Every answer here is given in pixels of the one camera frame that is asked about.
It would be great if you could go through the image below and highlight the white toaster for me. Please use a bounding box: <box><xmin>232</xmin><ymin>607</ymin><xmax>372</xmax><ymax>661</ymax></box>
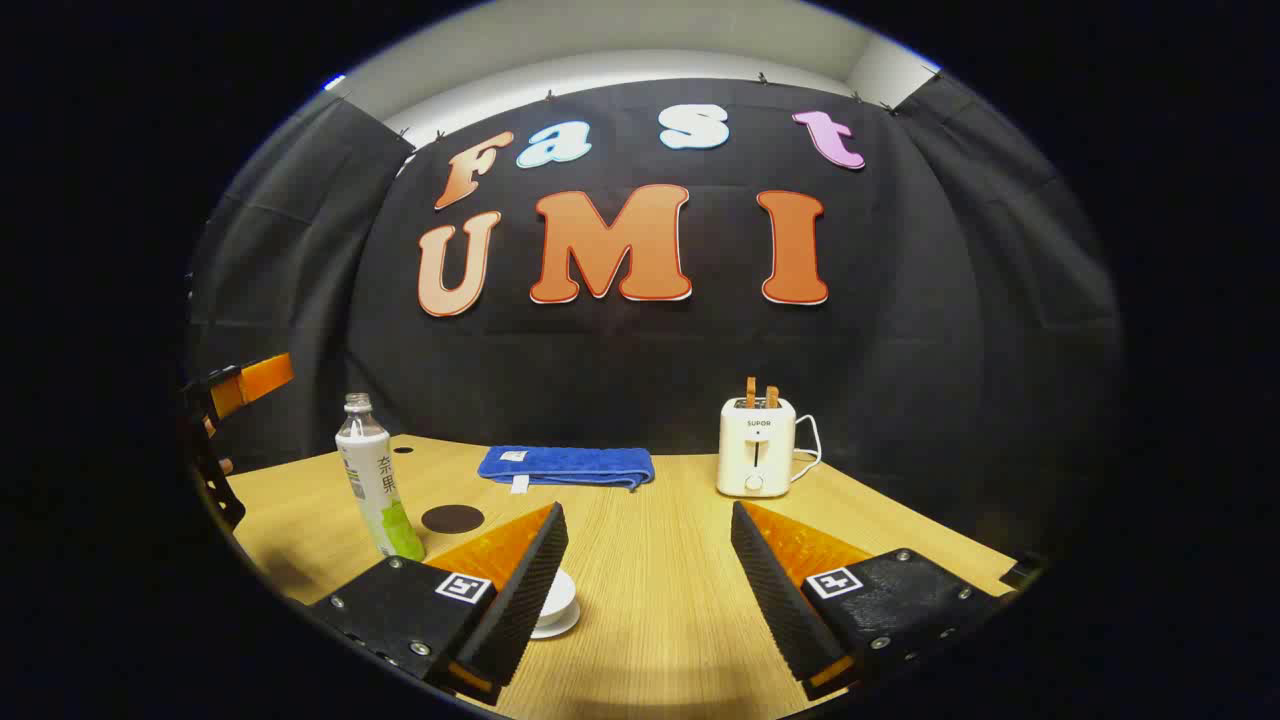
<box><xmin>716</xmin><ymin>397</ymin><xmax>798</xmax><ymax>498</ymax></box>

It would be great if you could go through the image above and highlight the blue folded towel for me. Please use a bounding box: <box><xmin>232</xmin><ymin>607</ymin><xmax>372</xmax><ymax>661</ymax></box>
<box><xmin>477</xmin><ymin>445</ymin><xmax>656</xmax><ymax>494</ymax></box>

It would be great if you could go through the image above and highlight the plastic water bottle green label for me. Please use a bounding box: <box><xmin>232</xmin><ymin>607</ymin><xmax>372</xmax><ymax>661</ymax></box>
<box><xmin>335</xmin><ymin>393</ymin><xmax>426</xmax><ymax>561</ymax></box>

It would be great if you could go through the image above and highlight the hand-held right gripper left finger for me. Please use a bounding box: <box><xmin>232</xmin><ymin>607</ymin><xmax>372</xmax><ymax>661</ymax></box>
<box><xmin>308</xmin><ymin>502</ymin><xmax>569</xmax><ymax>706</ymax></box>

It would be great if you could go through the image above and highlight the white saucer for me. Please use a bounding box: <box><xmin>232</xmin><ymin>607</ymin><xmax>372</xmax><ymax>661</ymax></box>
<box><xmin>530</xmin><ymin>600</ymin><xmax>582</xmax><ymax>641</ymax></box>

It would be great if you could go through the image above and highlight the dark round coaster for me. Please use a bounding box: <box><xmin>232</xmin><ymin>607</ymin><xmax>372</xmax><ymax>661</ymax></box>
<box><xmin>421</xmin><ymin>504</ymin><xmax>486</xmax><ymax>535</ymax></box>

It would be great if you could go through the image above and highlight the black backdrop cloth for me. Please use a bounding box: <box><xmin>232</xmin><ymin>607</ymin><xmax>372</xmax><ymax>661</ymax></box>
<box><xmin>185</xmin><ymin>75</ymin><xmax>1126</xmax><ymax>561</ymax></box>

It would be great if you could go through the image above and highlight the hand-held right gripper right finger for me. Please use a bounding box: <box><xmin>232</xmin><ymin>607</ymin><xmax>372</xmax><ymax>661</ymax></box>
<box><xmin>730</xmin><ymin>500</ymin><xmax>1011</xmax><ymax>701</ymax></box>

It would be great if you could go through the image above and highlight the white toaster cable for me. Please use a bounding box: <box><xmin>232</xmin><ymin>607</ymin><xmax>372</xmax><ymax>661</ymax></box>
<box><xmin>790</xmin><ymin>414</ymin><xmax>823</xmax><ymax>486</ymax></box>

